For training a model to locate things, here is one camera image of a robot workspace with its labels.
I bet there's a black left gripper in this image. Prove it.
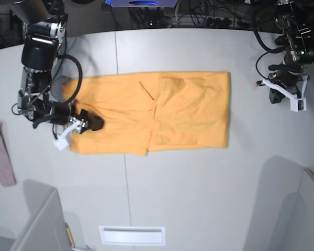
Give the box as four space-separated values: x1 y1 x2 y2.
268 64 305 104

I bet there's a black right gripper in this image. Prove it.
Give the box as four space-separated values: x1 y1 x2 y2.
32 103 104 133

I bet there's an orange yellow T-shirt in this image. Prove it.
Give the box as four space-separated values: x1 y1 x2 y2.
70 72 230 155

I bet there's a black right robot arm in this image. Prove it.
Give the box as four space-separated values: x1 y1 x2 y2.
10 1 104 134

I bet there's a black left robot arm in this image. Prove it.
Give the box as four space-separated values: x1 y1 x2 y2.
268 1 314 110

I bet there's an orange pencil in bin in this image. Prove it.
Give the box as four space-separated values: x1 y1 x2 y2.
65 223 75 247

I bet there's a grey left bin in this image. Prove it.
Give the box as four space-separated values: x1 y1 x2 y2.
11 188 72 251

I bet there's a white paper label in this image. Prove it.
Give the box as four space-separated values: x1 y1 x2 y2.
99 226 166 246

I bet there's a purple box with blue oval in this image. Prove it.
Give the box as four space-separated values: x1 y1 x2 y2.
105 0 178 8

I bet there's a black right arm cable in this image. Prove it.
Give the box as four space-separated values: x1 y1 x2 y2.
48 54 84 105

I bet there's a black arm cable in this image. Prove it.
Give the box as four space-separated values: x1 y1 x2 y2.
252 15 286 54
48 54 84 105

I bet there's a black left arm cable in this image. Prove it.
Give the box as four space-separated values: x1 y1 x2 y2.
252 15 286 54

